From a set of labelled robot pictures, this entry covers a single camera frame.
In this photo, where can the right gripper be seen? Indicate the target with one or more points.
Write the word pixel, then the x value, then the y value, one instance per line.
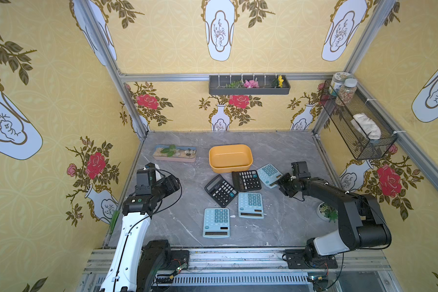
pixel 286 186

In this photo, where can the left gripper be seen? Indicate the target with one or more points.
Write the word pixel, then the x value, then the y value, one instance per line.
pixel 171 184

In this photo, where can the teal calculator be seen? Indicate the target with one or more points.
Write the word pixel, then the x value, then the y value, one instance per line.
pixel 216 223
pixel 250 205
pixel 269 175

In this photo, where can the black calculator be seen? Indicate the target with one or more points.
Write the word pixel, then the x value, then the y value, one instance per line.
pixel 246 181
pixel 222 192

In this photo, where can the yellow storage box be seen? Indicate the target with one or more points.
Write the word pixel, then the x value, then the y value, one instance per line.
pixel 230 158

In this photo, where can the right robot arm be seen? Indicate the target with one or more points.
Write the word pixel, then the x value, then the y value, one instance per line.
pixel 361 224

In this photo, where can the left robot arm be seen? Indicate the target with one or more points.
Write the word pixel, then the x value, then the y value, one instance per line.
pixel 131 270

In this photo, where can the small potted green plant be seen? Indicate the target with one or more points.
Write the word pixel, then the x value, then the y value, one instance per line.
pixel 327 213

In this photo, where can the white crumpled cloth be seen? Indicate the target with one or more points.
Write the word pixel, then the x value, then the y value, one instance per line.
pixel 366 127

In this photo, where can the yellow artificial flower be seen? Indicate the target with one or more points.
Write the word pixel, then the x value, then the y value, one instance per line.
pixel 280 81

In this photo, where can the pink artificial flower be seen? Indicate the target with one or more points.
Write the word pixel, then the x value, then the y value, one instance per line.
pixel 251 84

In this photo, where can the glass jar with beans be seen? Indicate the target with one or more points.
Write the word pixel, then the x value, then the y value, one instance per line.
pixel 346 92

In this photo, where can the glass jar white lid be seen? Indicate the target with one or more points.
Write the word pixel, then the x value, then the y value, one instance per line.
pixel 337 82

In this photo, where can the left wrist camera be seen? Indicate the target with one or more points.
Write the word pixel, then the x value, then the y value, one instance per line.
pixel 147 179

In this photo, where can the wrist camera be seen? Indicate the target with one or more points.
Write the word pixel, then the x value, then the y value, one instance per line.
pixel 147 179
pixel 300 170

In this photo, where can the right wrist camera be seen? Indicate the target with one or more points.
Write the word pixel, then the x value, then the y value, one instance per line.
pixel 300 170

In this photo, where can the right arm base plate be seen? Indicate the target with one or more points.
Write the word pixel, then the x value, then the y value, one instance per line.
pixel 300 259

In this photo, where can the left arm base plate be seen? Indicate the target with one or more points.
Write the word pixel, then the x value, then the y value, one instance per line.
pixel 177 258

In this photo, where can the black wire wall basket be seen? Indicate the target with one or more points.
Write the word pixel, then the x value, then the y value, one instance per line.
pixel 353 127

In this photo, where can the grey wall shelf tray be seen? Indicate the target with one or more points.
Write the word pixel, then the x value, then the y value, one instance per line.
pixel 232 85

